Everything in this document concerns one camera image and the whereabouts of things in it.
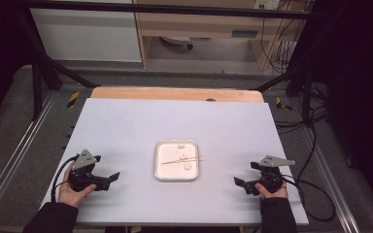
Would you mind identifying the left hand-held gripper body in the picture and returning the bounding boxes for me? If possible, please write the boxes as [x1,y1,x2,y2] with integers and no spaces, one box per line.
[68,149,111,192]

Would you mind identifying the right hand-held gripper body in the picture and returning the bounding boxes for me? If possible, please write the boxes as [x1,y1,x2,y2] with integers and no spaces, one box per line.
[251,154,296,194]

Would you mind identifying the square clear petri dish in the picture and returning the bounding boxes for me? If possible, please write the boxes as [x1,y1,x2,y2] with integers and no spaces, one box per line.
[153,139,201,183]

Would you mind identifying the thin wooden skewer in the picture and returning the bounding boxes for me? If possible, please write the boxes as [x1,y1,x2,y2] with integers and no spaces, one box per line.
[160,155,206,166]

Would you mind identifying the person's right hand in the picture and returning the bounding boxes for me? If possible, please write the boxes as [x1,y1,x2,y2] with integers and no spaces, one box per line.
[254,182,289,200]

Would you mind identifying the person's left hand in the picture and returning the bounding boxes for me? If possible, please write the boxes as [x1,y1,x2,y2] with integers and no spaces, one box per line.
[57,162,97,209]

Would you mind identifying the yellow black striped tape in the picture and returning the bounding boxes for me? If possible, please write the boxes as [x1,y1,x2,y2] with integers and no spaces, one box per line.
[275,96,292,112]
[66,90,81,109]

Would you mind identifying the wooden table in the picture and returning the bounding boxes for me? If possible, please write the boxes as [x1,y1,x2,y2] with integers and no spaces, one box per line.
[89,85,265,104]

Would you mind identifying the white cabinet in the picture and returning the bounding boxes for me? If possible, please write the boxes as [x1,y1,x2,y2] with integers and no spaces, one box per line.
[29,0,143,63]

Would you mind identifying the office chair base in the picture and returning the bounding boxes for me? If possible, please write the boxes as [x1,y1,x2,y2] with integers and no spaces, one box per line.
[159,35,195,50]

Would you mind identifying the light wooden desk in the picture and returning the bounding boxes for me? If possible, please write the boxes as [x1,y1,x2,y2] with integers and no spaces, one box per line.
[132,0,313,71]

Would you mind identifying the white power strip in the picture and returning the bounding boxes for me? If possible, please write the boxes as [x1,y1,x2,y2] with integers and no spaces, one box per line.
[254,0,282,11]

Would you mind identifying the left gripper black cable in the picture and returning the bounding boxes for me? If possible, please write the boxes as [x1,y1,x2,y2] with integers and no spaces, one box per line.
[51,154,80,204]

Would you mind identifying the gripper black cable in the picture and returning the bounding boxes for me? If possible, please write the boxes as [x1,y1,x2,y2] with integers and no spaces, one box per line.
[280,174,337,223]
[51,154,80,204]

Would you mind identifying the bundle of black floor cables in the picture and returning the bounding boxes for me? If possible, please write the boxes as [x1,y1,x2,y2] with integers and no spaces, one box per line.
[273,81,330,183]

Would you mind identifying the aluminium floor rail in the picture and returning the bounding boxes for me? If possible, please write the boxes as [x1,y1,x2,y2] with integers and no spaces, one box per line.
[0,91,58,221]
[299,127,361,233]

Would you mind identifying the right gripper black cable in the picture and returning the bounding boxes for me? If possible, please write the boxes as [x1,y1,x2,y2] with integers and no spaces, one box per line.
[280,174,337,223]

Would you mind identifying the black cables hanging at desk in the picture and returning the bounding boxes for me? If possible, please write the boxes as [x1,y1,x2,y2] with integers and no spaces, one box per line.
[259,0,307,76]

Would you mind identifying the black metal frame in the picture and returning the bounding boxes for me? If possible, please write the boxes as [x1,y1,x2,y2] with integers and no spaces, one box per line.
[14,0,317,128]

